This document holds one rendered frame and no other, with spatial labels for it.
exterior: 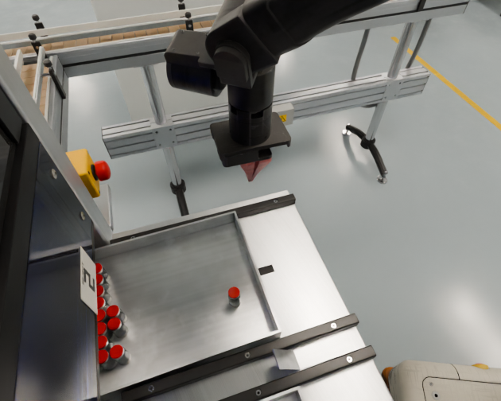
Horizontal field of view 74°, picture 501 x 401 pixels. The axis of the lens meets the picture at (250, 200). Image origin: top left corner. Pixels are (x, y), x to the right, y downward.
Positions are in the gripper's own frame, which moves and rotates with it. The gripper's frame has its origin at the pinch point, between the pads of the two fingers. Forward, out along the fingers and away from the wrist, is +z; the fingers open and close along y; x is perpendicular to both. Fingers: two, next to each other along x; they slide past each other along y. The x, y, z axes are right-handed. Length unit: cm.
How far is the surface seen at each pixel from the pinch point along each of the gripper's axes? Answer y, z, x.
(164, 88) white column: 8, 75, -142
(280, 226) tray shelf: -7.5, 20.2, -1.3
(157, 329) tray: 20.6, 20.0, 12.9
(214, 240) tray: 6.9, 20.1, -1.8
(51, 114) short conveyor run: 39, 16, -48
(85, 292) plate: 27.0, 4.6, 10.4
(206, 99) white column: -16, 87, -142
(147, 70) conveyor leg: 13, 29, -85
